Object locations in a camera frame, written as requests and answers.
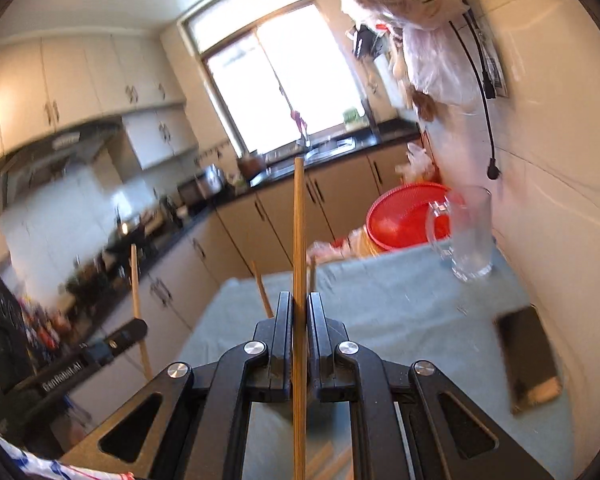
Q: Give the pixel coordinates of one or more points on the wooden chopstick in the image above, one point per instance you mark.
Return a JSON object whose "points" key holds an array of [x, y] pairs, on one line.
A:
{"points": [[136, 280], [299, 210], [261, 290]]}

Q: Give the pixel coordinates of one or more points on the short upper wall cabinet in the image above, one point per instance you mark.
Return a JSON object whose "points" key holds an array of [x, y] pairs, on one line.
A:
{"points": [[160, 135]]}

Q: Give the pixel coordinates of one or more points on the black wall shelf rack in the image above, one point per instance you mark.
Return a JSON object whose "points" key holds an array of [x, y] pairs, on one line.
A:
{"points": [[365, 42]]}

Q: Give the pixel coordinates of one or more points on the black kitchen countertop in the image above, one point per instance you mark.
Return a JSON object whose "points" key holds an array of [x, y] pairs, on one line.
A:
{"points": [[220, 200]]}

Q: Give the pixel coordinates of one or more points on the clear glass mug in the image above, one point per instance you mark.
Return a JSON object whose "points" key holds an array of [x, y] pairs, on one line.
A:
{"points": [[472, 240]]}

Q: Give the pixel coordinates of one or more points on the tall upper wall cabinets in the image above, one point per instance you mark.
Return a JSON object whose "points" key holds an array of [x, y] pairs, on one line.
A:
{"points": [[80, 75]]}

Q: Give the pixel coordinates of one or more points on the brown clay pot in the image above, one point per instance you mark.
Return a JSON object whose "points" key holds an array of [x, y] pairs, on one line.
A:
{"points": [[251, 166]]}

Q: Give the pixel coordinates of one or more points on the steel range hood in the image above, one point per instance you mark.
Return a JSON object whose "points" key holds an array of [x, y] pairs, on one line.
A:
{"points": [[75, 142]]}

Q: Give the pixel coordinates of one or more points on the beige base cabinets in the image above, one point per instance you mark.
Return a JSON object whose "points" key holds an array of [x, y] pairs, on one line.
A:
{"points": [[250, 230]]}

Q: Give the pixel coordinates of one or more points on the black smartphone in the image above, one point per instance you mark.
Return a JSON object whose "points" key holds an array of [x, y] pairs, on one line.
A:
{"points": [[527, 360]]}

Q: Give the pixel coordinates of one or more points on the crumpled clear plastic bag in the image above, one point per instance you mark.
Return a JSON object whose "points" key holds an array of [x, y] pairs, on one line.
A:
{"points": [[417, 162]]}

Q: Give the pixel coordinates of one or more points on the small green plant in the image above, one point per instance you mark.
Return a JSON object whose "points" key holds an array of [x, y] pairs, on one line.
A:
{"points": [[352, 116]]}

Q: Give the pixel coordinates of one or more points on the red plastic basin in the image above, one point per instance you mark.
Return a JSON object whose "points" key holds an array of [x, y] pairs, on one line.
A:
{"points": [[395, 220]]}

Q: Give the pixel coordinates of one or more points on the sink faucet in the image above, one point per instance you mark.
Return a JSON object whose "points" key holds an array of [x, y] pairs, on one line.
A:
{"points": [[306, 137]]}

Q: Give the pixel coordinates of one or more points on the person's checkered clothing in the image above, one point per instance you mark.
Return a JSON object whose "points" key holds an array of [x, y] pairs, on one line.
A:
{"points": [[55, 467]]}

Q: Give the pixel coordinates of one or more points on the light blue table cloth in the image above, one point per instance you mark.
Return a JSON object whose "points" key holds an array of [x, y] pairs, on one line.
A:
{"points": [[405, 310]]}

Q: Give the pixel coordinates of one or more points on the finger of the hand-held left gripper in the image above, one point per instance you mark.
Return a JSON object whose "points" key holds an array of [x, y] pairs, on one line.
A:
{"points": [[122, 340]]}

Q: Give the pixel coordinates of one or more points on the steel sink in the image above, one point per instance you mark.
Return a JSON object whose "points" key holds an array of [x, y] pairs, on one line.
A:
{"points": [[320, 150]]}

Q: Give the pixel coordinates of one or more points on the kitchen window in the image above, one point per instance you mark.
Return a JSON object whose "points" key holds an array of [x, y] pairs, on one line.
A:
{"points": [[260, 85]]}

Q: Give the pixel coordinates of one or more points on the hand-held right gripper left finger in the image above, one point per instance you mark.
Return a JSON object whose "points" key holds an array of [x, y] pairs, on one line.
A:
{"points": [[285, 325]]}

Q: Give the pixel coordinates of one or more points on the wall power socket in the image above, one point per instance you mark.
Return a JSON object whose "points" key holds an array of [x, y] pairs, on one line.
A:
{"points": [[498, 75]]}

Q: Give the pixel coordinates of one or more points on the white plastic bag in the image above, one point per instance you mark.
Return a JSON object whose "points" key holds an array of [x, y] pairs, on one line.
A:
{"points": [[440, 65]]}

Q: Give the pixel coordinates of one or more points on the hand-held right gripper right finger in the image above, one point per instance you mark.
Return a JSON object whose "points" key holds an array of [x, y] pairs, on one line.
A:
{"points": [[316, 325]]}

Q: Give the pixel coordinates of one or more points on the hanging clear plastic bags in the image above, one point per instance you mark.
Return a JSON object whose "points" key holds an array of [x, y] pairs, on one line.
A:
{"points": [[422, 105]]}

